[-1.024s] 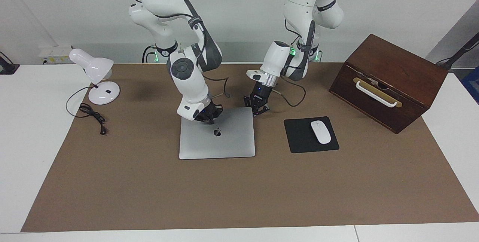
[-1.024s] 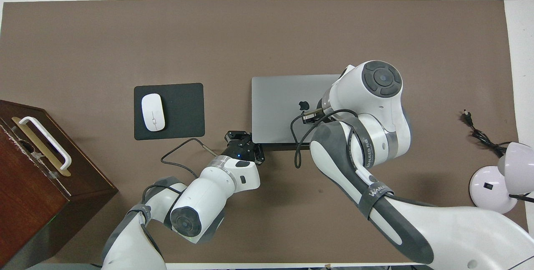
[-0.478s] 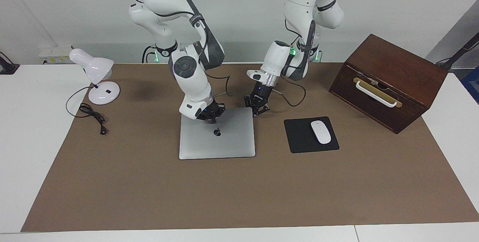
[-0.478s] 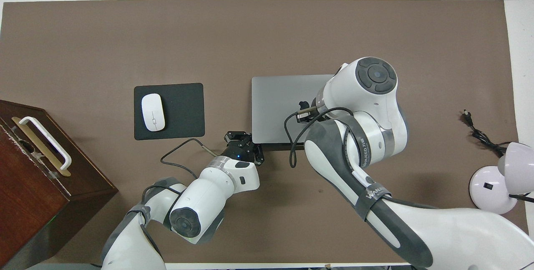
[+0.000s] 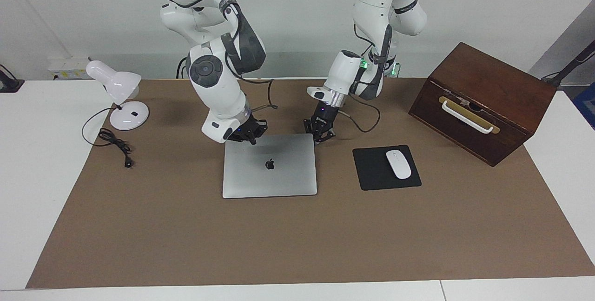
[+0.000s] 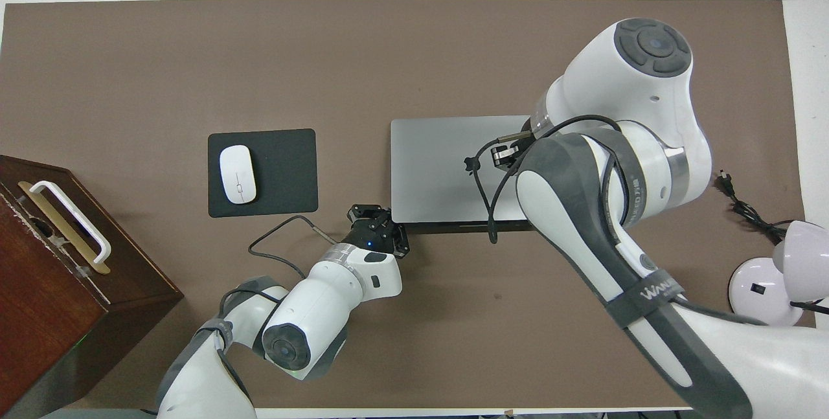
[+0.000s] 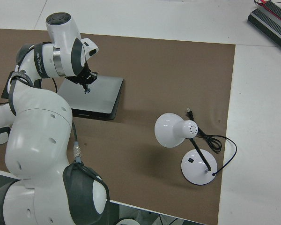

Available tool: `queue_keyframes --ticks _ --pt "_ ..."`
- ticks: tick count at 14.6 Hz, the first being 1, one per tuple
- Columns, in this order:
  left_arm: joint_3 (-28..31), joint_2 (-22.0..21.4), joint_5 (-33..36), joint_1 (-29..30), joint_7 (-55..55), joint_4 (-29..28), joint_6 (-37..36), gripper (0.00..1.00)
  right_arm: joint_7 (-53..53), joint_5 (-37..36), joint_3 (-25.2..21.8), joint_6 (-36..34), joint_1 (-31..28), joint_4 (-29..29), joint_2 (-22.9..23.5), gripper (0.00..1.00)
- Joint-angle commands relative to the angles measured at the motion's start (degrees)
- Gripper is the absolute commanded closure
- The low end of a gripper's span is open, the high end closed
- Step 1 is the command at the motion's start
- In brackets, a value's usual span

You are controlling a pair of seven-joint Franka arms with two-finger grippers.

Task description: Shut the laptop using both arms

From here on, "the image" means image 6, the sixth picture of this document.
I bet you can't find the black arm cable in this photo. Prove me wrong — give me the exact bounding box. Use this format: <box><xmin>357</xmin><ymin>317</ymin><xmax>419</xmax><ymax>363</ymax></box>
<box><xmin>465</xmin><ymin>115</ymin><xmax>624</xmax><ymax>245</ymax></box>
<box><xmin>220</xmin><ymin>214</ymin><xmax>339</xmax><ymax>400</ymax></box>

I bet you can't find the white box handle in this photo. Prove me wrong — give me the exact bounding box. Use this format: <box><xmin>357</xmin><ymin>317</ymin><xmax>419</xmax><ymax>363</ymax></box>
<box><xmin>29</xmin><ymin>181</ymin><xmax>112</xmax><ymax>264</ymax></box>

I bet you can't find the silver grey laptop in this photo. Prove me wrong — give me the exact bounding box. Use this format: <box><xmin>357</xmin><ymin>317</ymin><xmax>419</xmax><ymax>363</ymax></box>
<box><xmin>391</xmin><ymin>115</ymin><xmax>539</xmax><ymax>234</ymax></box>

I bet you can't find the dark brown wooden box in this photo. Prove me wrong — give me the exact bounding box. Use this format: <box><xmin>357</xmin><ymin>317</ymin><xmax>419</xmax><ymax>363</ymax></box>
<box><xmin>0</xmin><ymin>155</ymin><xmax>185</xmax><ymax>419</ymax></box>

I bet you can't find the black mouse pad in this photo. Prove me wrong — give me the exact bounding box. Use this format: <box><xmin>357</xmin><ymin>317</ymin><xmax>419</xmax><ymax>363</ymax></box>
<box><xmin>207</xmin><ymin>128</ymin><xmax>319</xmax><ymax>218</ymax></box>

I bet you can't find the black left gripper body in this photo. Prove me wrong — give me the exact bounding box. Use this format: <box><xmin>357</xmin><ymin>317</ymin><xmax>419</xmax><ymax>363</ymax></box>
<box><xmin>343</xmin><ymin>219</ymin><xmax>398</xmax><ymax>253</ymax></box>

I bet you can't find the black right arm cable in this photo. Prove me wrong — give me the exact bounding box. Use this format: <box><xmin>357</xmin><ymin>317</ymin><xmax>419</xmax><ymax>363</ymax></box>
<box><xmin>465</xmin><ymin>115</ymin><xmax>624</xmax><ymax>245</ymax></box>

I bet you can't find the brown table mat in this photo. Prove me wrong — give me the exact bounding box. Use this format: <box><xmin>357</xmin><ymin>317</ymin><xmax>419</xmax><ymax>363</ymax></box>
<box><xmin>0</xmin><ymin>0</ymin><xmax>817</xmax><ymax>410</ymax></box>

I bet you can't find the gold handle plate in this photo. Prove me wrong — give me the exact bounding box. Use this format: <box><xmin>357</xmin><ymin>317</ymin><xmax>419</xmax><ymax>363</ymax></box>
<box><xmin>17</xmin><ymin>181</ymin><xmax>111</xmax><ymax>275</ymax></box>

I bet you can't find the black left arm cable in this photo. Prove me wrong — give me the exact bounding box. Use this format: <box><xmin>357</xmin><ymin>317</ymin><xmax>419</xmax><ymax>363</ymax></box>
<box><xmin>220</xmin><ymin>214</ymin><xmax>339</xmax><ymax>400</ymax></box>

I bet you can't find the white desk lamp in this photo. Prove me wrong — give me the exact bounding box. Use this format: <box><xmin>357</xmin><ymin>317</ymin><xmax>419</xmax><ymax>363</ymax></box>
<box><xmin>729</xmin><ymin>220</ymin><xmax>829</xmax><ymax>326</ymax></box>

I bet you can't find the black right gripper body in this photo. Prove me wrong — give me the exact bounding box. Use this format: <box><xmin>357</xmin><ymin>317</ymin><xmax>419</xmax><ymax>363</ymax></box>
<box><xmin>490</xmin><ymin>118</ymin><xmax>538</xmax><ymax>168</ymax></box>

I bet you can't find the black lamp power cable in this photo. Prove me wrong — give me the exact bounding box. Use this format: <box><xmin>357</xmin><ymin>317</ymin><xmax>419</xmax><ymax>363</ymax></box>
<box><xmin>716</xmin><ymin>172</ymin><xmax>789</xmax><ymax>242</ymax></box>

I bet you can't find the white computer mouse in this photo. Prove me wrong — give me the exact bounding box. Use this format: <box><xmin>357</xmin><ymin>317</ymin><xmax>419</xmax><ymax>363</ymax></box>
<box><xmin>219</xmin><ymin>144</ymin><xmax>257</xmax><ymax>205</ymax></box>

